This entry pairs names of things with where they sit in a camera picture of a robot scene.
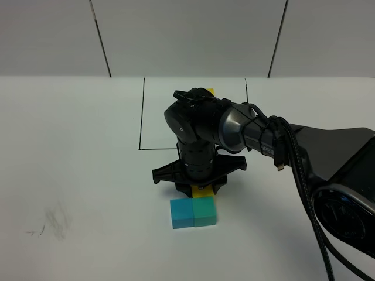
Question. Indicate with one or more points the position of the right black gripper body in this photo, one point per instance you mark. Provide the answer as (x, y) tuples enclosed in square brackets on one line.
[(199, 164)]

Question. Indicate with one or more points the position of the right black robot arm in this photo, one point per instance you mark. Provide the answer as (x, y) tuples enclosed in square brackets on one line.
[(338, 164)]

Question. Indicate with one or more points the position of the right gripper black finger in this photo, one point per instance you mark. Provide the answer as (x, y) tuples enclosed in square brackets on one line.
[(184, 188)]

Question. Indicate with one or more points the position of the yellow template block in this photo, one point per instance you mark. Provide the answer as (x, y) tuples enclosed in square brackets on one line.
[(211, 90)]

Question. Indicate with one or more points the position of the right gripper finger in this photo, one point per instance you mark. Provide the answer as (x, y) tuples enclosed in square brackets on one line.
[(216, 185)]

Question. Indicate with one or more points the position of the green block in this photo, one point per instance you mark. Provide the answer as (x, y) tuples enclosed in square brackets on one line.
[(204, 211)]

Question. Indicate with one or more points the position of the blue block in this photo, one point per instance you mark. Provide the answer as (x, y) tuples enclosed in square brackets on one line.
[(182, 213)]

